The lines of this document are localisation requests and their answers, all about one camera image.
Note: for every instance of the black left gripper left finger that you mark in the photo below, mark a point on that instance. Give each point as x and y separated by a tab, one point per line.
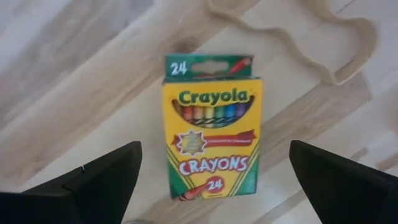
77	193

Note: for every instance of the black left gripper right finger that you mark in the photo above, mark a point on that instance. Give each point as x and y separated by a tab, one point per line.
342	193

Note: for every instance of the yellow green crayon box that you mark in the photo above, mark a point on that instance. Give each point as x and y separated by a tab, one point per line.
214	140

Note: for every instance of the tan rubber band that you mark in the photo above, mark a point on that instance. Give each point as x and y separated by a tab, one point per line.
368	34

